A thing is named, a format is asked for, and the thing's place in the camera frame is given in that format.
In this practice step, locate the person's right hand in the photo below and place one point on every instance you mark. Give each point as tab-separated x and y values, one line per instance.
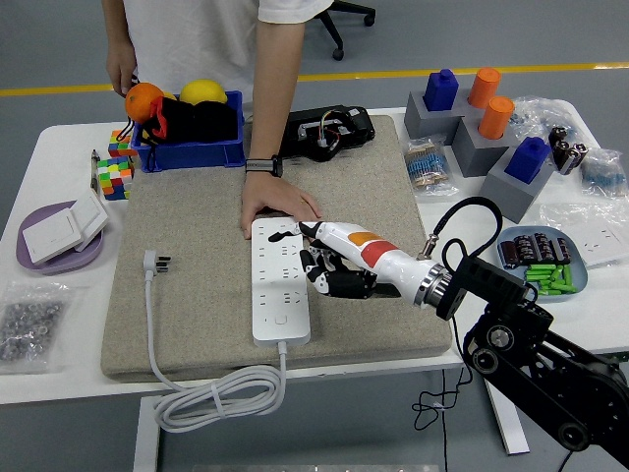
120	66

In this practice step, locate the person's left hand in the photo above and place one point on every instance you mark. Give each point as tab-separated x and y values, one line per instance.
268	194

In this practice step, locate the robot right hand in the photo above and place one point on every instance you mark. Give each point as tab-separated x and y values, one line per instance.
393	265

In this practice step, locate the black plug adapter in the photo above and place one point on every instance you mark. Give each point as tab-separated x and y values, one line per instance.
390	291

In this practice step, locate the white power strip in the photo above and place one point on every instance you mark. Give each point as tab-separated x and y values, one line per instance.
280	324

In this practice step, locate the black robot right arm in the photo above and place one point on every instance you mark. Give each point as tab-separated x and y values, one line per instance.
491	285

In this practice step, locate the person's left forearm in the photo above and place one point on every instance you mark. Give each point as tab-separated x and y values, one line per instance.
272	98

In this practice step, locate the black wristwatch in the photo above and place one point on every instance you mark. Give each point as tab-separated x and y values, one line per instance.
263	165

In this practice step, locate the orange fruit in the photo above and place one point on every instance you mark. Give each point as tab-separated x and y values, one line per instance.
140	100

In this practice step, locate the small yellow fruit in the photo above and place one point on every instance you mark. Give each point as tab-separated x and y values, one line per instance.
170	95

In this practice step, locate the grey-brown mat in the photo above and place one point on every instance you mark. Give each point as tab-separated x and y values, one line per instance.
196	221

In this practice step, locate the orange-sided puzzle cube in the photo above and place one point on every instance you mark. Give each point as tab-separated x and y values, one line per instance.
119	143

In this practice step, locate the person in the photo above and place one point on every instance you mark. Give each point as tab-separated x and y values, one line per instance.
196	44

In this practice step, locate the blue plastic bin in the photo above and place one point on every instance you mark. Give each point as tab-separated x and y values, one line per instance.
196	155

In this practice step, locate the large yellow lemon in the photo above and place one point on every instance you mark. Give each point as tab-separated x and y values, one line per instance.
201	91

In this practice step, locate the black pouch with red trim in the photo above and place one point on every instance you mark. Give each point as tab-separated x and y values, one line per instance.
206	123

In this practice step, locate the clear bag of striped resistors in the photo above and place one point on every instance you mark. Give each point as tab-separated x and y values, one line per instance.
427	164

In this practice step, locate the silver pen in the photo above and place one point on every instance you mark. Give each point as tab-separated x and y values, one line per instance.
94	172

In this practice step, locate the white-edged puzzle cube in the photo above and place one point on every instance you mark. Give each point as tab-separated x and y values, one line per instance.
115	179

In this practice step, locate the grey block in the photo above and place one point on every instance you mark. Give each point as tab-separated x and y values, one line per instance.
422	120
472	150
511	196

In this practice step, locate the black office chair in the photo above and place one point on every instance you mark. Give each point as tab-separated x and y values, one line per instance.
338	53

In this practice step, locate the pile of green cylinders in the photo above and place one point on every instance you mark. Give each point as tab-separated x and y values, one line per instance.
553	282

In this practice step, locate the blue peg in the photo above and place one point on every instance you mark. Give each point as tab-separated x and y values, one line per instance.
440	91
526	157

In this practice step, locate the orange cylinder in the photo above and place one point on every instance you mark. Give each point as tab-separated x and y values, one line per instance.
496	118
484	86

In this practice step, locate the light blue tray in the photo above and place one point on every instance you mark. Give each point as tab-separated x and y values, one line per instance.
581	277

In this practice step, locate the black cylindrical capacitor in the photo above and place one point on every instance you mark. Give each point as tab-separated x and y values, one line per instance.
562	152
557	134
576	157

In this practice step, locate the purple tray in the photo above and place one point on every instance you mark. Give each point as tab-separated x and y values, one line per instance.
64	265

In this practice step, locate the white table leg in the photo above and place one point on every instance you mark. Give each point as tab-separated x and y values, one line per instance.
146	442
513	437

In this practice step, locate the large crumpled clear bag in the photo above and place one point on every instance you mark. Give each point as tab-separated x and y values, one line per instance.
540	113

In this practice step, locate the clear bag of metal nuts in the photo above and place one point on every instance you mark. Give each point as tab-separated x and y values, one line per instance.
29	324

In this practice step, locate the small white wall switch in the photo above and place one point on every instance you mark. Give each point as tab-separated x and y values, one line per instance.
91	218

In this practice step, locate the large white wall switch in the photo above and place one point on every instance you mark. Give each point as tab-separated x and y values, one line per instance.
51	238

